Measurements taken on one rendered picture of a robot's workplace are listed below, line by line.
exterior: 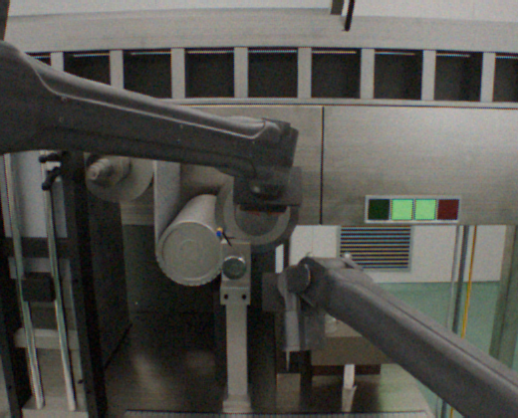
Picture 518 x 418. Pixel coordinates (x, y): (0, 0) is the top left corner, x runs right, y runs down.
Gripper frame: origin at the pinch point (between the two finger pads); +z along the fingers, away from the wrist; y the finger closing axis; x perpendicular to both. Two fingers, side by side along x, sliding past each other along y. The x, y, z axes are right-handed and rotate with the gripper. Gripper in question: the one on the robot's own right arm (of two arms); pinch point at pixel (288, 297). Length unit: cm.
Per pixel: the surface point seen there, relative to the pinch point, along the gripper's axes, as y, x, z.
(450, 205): 43, 25, 20
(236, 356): -9.6, -11.1, -1.7
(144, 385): -28.0, -17.3, 6.2
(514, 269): 72, 13, 46
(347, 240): 62, 72, 260
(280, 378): -1.5, -15.2, 3.8
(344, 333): 9.9, -7.0, -2.3
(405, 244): 109, 69, 261
